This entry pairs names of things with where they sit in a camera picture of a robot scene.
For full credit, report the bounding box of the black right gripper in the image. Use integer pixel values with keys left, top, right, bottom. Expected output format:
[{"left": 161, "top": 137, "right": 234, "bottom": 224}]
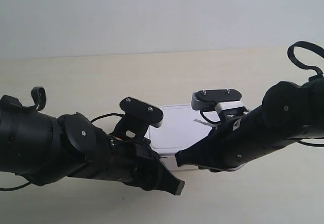
[{"left": 174, "top": 110, "right": 266, "bottom": 173}]

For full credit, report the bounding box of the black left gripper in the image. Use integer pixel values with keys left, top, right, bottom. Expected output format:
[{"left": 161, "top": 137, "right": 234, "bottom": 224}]
[{"left": 68, "top": 136, "right": 185, "bottom": 196}]

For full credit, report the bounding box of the white lidded plastic container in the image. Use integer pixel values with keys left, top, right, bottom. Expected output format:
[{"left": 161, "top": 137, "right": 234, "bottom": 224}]
[{"left": 145, "top": 104, "right": 213, "bottom": 171}]

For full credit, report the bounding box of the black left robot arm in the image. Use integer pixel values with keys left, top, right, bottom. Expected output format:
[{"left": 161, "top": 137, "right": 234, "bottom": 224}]
[{"left": 1, "top": 95, "right": 185, "bottom": 195}]

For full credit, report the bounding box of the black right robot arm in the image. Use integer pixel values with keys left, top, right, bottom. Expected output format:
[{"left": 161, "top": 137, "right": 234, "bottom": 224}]
[{"left": 175, "top": 79, "right": 323, "bottom": 172}]

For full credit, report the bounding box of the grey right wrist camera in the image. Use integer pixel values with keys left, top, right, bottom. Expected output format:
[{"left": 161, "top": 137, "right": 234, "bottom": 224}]
[{"left": 191, "top": 88, "right": 250, "bottom": 128}]

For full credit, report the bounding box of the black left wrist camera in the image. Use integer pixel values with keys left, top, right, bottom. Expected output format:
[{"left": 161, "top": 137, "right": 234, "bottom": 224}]
[{"left": 111, "top": 97, "right": 164, "bottom": 142}]

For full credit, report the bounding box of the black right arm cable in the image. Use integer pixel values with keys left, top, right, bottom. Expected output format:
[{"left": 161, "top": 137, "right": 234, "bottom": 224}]
[{"left": 287, "top": 40, "right": 324, "bottom": 146}]

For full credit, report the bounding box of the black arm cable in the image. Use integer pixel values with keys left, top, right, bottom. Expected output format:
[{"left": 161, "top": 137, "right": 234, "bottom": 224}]
[
  {"left": 0, "top": 86, "right": 122, "bottom": 192},
  {"left": 287, "top": 40, "right": 324, "bottom": 146}
]

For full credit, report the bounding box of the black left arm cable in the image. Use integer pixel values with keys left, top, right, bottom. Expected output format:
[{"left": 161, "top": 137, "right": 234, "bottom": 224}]
[{"left": 0, "top": 86, "right": 122, "bottom": 192}]

